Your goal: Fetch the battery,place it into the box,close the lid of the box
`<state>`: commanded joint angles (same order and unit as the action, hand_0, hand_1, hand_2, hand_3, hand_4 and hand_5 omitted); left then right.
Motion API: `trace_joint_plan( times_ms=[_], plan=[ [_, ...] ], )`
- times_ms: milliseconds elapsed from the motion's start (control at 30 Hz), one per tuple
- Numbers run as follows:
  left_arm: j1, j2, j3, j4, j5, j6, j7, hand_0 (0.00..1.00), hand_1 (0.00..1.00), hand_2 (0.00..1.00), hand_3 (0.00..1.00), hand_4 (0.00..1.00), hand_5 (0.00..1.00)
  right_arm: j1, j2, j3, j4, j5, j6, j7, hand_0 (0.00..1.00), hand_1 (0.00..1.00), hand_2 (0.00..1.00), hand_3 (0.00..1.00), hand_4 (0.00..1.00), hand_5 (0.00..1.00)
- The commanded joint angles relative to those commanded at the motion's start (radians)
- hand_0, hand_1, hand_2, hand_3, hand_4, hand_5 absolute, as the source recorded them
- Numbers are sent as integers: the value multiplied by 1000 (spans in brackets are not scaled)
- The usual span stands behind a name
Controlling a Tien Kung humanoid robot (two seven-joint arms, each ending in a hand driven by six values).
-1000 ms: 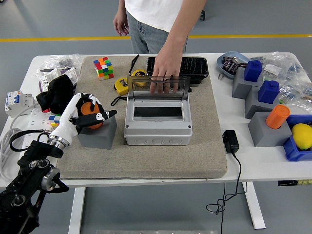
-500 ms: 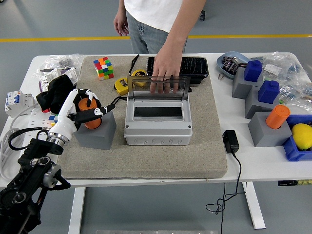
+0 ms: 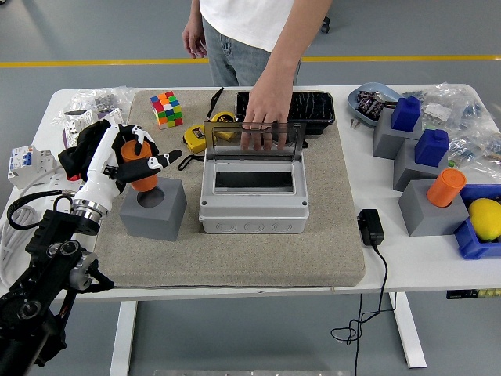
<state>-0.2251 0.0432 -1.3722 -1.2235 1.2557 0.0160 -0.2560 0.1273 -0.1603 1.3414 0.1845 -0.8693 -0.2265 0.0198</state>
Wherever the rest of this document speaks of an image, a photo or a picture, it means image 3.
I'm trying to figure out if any person's left hand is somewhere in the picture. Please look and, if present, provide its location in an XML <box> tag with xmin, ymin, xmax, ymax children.
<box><xmin>239</xmin><ymin>84</ymin><xmax>293</xmax><ymax>152</ymax></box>

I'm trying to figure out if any clear bag of parts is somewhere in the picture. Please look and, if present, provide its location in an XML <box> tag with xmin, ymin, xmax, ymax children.
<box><xmin>445</xmin><ymin>125</ymin><xmax>501</xmax><ymax>170</ymax></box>
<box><xmin>402</xmin><ymin>81</ymin><xmax>492</xmax><ymax>130</ymax></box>

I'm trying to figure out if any large colourful puzzle cube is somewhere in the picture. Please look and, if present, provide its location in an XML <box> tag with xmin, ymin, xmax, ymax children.
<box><xmin>149</xmin><ymin>91</ymin><xmax>184</xmax><ymax>129</ymax></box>

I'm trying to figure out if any light blue bowl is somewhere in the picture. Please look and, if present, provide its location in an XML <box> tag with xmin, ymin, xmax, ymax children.
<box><xmin>347</xmin><ymin>81</ymin><xmax>403</xmax><ymax>128</ymax></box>

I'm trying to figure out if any purple foil packet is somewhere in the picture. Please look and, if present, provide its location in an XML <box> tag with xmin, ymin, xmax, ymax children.
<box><xmin>367</xmin><ymin>98</ymin><xmax>387</xmax><ymax>118</ymax></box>
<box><xmin>356</xmin><ymin>89</ymin><xmax>375</xmax><ymax>113</ymax></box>

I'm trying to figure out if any blue storage bin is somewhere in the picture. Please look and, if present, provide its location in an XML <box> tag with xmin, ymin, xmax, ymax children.
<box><xmin>453</xmin><ymin>184</ymin><xmax>501</xmax><ymax>260</ymax></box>

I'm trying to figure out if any black textured tray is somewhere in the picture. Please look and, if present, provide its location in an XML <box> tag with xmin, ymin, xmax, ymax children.
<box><xmin>234</xmin><ymin>90</ymin><xmax>336</xmax><ymax>136</ymax></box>

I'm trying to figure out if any blue block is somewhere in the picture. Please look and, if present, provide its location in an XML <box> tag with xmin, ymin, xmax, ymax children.
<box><xmin>391</xmin><ymin>96</ymin><xmax>423</xmax><ymax>132</ymax></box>
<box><xmin>413</xmin><ymin>128</ymin><xmax>450</xmax><ymax>168</ymax></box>

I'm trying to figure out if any smoky transparent box lid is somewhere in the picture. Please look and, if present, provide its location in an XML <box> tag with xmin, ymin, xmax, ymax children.
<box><xmin>202</xmin><ymin>120</ymin><xmax>308</xmax><ymax>162</ymax></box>

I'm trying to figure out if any person's right hand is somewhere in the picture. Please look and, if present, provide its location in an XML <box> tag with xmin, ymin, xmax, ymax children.
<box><xmin>182</xmin><ymin>17</ymin><xmax>208</xmax><ymax>60</ymax></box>

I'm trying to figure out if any black power adapter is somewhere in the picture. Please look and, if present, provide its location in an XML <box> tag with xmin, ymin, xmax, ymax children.
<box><xmin>357</xmin><ymin>208</ymin><xmax>385</xmax><ymax>248</ymax></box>

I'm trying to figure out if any white circuit breaker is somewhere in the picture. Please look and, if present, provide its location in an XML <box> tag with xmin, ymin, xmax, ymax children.
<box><xmin>6</xmin><ymin>144</ymin><xmax>58</xmax><ymax>190</ymax></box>

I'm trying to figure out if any silver metal piece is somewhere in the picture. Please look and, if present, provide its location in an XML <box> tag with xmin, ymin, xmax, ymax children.
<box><xmin>373</xmin><ymin>90</ymin><xmax>399</xmax><ymax>109</ymax></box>

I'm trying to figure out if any beige fabric mat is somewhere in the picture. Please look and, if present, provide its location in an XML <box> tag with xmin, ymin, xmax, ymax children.
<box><xmin>89</xmin><ymin>88</ymin><xmax>367</xmax><ymax>291</ymax></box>

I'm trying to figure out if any yellow tape measure picture label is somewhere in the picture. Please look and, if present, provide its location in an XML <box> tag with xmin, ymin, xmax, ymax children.
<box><xmin>178</xmin><ymin>124</ymin><xmax>208</xmax><ymax>172</ymax></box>

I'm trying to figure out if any yellow tape measure 5m label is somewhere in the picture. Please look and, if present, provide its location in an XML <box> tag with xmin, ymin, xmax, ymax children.
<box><xmin>206</xmin><ymin>86</ymin><xmax>239</xmax><ymax>140</ymax></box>

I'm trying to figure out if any black adapter cable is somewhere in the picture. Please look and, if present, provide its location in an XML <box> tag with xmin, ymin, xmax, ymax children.
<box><xmin>330</xmin><ymin>243</ymin><xmax>398</xmax><ymax>376</ymax></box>

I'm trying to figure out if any black desk control panel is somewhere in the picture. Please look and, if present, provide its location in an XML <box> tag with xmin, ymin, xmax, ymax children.
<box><xmin>445</xmin><ymin>288</ymin><xmax>501</xmax><ymax>301</ymax></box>

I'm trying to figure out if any grey electrical junction box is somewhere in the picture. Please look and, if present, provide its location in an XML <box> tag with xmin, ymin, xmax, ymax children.
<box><xmin>198</xmin><ymin>156</ymin><xmax>310</xmax><ymax>235</ymax></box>

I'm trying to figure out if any person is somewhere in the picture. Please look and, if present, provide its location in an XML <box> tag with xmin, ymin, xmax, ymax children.
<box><xmin>198</xmin><ymin>0</ymin><xmax>305</xmax><ymax>88</ymax></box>

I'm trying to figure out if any clear bag of screws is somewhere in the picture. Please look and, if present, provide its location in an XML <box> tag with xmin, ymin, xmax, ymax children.
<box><xmin>52</xmin><ymin>85</ymin><xmax>136</xmax><ymax>126</ymax></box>

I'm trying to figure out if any yellow lemon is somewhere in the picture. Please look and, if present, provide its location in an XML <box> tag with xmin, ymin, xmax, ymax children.
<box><xmin>468</xmin><ymin>197</ymin><xmax>501</xmax><ymax>242</ymax></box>

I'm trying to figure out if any white table leg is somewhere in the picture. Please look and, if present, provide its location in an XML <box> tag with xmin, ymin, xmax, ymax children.
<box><xmin>388</xmin><ymin>291</ymin><xmax>427</xmax><ymax>369</ymax></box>
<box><xmin>109</xmin><ymin>300</ymin><xmax>138</xmax><ymax>376</ymax></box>

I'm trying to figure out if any black cloth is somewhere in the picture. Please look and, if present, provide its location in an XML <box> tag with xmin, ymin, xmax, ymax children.
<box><xmin>57</xmin><ymin>119</ymin><xmax>118</xmax><ymax>183</ymax></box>

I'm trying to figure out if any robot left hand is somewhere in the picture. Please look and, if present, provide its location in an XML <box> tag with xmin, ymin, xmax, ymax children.
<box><xmin>73</xmin><ymin>123</ymin><xmax>184</xmax><ymax>212</ymax></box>

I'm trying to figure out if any grey cube holder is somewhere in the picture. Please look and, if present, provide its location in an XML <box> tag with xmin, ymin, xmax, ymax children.
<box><xmin>392</xmin><ymin>139</ymin><xmax>451</xmax><ymax>193</ymax></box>
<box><xmin>398</xmin><ymin>179</ymin><xmax>470</xmax><ymax>237</ymax></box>
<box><xmin>372</xmin><ymin>107</ymin><xmax>424</xmax><ymax>161</ymax></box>
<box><xmin>118</xmin><ymin>176</ymin><xmax>188</xmax><ymax>243</ymax></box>

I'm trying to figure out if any orange cylinder battery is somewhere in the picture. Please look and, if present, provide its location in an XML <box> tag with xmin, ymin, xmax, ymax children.
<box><xmin>426</xmin><ymin>168</ymin><xmax>467</xmax><ymax>208</ymax></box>
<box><xmin>120</xmin><ymin>139</ymin><xmax>160</xmax><ymax>193</ymax></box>

